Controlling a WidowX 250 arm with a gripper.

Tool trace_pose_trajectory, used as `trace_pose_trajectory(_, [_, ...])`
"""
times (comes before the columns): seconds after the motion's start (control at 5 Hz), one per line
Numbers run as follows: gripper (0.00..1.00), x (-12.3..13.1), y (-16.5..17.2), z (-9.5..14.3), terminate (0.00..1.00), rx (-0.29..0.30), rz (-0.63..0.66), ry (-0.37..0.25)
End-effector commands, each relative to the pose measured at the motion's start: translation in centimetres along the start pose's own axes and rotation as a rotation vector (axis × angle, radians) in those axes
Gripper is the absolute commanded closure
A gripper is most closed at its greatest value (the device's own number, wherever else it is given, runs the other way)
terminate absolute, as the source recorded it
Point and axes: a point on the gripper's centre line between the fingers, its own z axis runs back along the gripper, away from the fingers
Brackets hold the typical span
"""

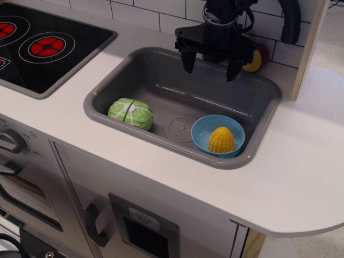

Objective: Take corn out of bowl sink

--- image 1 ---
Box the grey plastic sink basin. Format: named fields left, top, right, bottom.
left=84, top=47, right=281, bottom=169

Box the red yellow toy fruit half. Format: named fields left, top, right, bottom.
left=242, top=44, right=269, bottom=73

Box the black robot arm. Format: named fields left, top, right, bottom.
left=175, top=1, right=257, bottom=82

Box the grey oven door handle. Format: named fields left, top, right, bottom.
left=0, top=161, right=22, bottom=176

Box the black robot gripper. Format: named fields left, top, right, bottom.
left=175, top=23, right=258, bottom=82

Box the green toy cabbage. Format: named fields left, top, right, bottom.
left=107, top=98, right=153, bottom=131

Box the yellow toy corn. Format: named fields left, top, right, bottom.
left=207, top=126, right=235, bottom=153

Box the grey dishwasher panel window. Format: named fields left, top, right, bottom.
left=108, top=193, right=181, bottom=258

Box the grey oven knob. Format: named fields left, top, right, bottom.
left=1, top=129, right=27, bottom=154

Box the light blue bowl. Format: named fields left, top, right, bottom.
left=191, top=114, right=245, bottom=159

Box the white toy oven door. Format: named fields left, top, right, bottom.
left=1, top=157, right=87, bottom=253

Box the light wooden side post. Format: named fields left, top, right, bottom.
left=290, top=1, right=329, bottom=101

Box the dark grey toy faucet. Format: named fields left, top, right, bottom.
left=278, top=0, right=301, bottom=45

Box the black toy stove top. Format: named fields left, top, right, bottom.
left=1, top=2, right=117, bottom=99

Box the dark grey cabinet door handle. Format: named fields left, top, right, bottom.
left=84, top=204, right=109, bottom=247

